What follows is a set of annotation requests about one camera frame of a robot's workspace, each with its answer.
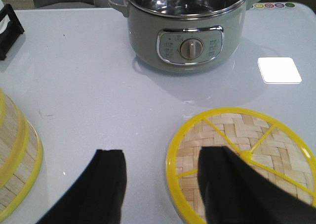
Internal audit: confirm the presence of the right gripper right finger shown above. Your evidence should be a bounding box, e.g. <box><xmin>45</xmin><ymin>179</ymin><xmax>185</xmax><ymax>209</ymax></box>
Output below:
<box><xmin>197</xmin><ymin>146</ymin><xmax>316</xmax><ymax>224</ymax></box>

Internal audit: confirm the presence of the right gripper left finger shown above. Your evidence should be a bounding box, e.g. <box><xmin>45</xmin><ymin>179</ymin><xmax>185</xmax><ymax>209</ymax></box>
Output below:
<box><xmin>38</xmin><ymin>149</ymin><xmax>127</xmax><ymax>224</ymax></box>

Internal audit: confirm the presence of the bamboo steamer lid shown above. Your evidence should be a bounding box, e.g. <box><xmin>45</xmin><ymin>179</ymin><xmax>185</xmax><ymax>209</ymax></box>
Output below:
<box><xmin>166</xmin><ymin>107</ymin><xmax>316</xmax><ymax>224</ymax></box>

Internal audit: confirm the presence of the center bamboo steamer basket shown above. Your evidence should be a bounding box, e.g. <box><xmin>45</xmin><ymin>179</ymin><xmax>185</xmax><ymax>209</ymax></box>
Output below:
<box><xmin>0</xmin><ymin>91</ymin><xmax>43</xmax><ymax>221</ymax></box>

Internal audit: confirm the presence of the grey electric cooking pot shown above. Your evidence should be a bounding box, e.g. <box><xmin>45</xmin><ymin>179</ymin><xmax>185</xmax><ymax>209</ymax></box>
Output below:
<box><xmin>108</xmin><ymin>0</ymin><xmax>260</xmax><ymax>73</ymax></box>

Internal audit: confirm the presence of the black dish rack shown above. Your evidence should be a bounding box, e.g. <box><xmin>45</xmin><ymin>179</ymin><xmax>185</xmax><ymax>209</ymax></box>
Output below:
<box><xmin>0</xmin><ymin>4</ymin><xmax>24</xmax><ymax>60</ymax></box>

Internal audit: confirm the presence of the colored sticker strip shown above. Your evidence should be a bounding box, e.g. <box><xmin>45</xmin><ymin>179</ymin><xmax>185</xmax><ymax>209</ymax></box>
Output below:
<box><xmin>252</xmin><ymin>2</ymin><xmax>296</xmax><ymax>9</ymax></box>

